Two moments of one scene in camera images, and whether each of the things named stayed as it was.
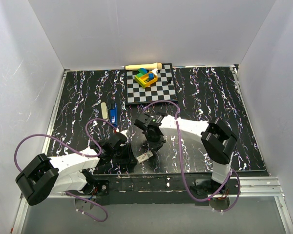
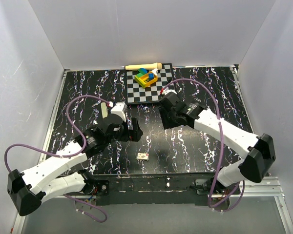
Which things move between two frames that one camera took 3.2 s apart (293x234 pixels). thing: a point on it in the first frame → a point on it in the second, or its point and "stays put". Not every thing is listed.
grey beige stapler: (104, 111) stays put
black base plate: (125, 189) stays put
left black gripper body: (120, 155) → (122, 135)
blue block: (151, 76) stays put
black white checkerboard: (163, 89) stays put
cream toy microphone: (156, 66) stays put
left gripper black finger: (131, 160) → (135, 134)
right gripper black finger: (153, 148) → (165, 118)
